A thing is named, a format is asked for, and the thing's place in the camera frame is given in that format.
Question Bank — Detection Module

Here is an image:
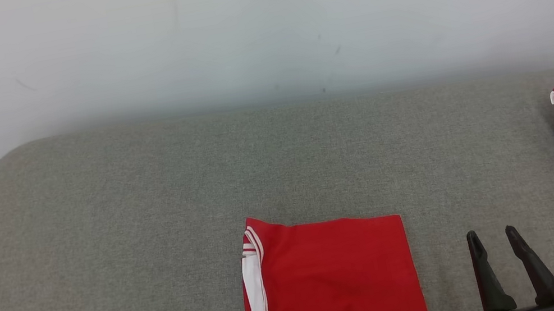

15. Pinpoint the red Bulls 23 jersey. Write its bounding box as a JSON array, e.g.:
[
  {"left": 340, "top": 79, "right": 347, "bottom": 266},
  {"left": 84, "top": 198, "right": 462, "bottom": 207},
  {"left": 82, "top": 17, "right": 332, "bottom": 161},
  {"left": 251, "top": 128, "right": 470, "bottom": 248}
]
[{"left": 223, "top": 189, "right": 430, "bottom": 311}]

